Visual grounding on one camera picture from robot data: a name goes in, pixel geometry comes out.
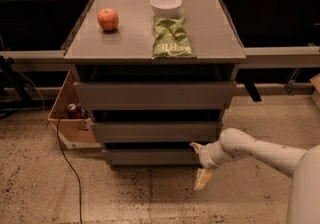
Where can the grey top drawer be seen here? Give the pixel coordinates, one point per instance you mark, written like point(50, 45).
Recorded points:
point(155, 95)

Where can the grey middle drawer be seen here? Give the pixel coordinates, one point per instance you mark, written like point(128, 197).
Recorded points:
point(133, 132)

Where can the grey drawer cabinet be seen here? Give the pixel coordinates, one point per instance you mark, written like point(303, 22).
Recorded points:
point(125, 55)

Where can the grey bottom drawer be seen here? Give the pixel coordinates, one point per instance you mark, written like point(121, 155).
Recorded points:
point(150, 157)

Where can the grey drawer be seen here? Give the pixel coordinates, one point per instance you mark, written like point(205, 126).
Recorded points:
point(150, 157)
point(133, 132)
point(155, 95)

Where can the white bowl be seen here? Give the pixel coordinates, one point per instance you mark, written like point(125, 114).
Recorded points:
point(166, 8)

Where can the wooden box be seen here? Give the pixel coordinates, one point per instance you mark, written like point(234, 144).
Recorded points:
point(74, 133)

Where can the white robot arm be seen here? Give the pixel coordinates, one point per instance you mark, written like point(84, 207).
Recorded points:
point(301, 165)

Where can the red apple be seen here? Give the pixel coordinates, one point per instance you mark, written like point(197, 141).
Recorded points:
point(108, 19)

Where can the green chip bag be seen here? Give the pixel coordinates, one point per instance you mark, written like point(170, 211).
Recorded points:
point(171, 39)

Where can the red soda can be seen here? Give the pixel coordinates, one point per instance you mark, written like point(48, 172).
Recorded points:
point(73, 111)

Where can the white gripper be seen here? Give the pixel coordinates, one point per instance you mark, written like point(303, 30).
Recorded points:
point(207, 158)

